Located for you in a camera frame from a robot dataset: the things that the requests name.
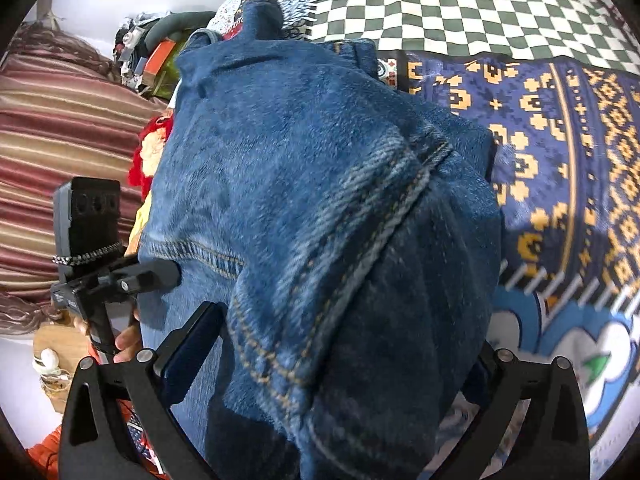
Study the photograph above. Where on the striped maroon curtain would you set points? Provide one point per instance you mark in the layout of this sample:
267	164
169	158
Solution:
60	125

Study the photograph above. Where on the wooden stool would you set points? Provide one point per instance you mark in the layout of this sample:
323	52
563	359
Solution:
60	342

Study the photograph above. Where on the green patterned box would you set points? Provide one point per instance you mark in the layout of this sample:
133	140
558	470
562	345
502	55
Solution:
167	85

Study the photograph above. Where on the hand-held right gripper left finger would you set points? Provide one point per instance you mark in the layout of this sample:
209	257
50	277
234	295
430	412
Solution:
195	340

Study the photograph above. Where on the person's left hand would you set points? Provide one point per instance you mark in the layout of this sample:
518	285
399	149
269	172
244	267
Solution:
127	342

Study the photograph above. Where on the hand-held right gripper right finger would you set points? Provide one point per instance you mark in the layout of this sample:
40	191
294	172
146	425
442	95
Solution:
500	377

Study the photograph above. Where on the patchwork printed blanket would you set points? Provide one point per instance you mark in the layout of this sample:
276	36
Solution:
550	160

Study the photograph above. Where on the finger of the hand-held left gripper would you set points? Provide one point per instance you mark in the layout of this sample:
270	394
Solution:
150	276

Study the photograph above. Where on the blue denim jacket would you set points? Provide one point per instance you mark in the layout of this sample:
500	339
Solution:
300	160

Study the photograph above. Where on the yellow cloth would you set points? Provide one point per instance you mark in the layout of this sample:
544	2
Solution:
140	222

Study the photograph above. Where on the red crochet cloth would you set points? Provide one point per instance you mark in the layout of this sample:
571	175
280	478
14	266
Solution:
137	172

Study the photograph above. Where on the orange box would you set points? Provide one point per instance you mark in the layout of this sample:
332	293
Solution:
161	55

